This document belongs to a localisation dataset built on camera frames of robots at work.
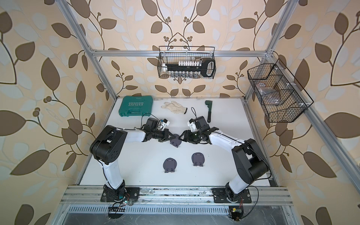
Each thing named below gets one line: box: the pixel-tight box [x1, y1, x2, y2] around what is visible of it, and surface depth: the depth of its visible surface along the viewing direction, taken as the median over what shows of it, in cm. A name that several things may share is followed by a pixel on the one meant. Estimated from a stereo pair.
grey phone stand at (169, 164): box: [163, 157, 178, 173], surface depth 86 cm
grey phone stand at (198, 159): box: [191, 152, 206, 167], surface depth 88 cm
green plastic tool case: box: [118, 95, 154, 117], surface depth 111 cm
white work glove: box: [160, 100, 188, 114], surface depth 115 cm
